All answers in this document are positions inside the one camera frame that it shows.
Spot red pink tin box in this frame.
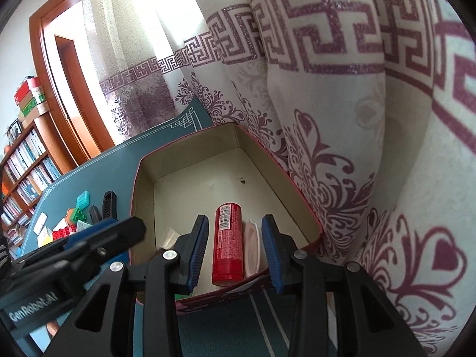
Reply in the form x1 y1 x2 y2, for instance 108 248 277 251
130 122 325 317

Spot red cylindrical bottle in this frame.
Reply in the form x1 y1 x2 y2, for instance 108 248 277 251
212 202 245 287

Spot wooden door frame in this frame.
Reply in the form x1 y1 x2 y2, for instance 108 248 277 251
29 0 115 173

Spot pink green toy brick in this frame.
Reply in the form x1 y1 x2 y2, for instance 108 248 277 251
174 294 193 300

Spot black comb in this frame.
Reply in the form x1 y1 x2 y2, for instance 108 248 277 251
102 190 117 220

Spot orange green toy brick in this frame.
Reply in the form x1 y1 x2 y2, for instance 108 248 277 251
65 207 87 225

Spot white tissue pack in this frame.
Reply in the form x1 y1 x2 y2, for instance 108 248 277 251
33 212 48 235

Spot black cylindrical tube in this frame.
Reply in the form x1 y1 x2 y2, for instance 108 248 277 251
89 205 102 225

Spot yellow white medicine box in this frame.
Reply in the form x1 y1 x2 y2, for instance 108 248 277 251
37 226 53 248

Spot teal table mat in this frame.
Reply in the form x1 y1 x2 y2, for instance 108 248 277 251
20 96 336 357

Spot teal dental floss box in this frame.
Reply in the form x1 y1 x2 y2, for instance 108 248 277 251
76 190 90 210

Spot patterned curtain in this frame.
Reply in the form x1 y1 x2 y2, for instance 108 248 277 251
84 0 475 356

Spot white round plastic lid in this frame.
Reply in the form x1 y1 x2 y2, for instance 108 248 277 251
243 220 261 276

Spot red long toy brick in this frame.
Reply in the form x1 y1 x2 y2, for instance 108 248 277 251
52 225 77 241

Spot stacked boxes on shelf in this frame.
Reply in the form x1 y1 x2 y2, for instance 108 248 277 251
14 76 50 128

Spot wooden bookshelf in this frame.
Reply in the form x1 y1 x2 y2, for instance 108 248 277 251
1 114 76 256

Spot light blue printed box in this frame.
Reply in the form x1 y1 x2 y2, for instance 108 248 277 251
76 220 93 233

